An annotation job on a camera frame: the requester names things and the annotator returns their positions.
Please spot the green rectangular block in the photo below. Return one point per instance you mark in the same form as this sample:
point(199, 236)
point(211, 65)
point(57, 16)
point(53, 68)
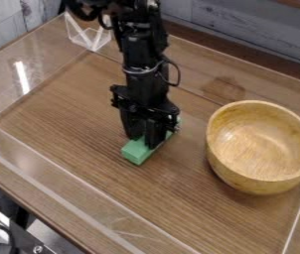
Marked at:
point(136, 152)

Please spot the clear acrylic tray wall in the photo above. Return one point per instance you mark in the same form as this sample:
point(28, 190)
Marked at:
point(168, 206)

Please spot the black metal clamp base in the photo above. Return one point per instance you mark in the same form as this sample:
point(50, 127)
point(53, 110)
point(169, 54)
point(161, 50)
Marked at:
point(28, 244)

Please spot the brown wooden bowl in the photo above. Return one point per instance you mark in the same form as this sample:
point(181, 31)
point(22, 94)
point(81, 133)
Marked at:
point(254, 146)

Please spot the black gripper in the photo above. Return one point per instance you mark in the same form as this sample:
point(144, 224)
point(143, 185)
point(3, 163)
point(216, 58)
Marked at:
point(143, 101)

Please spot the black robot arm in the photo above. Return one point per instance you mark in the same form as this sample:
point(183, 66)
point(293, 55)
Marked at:
point(135, 20)

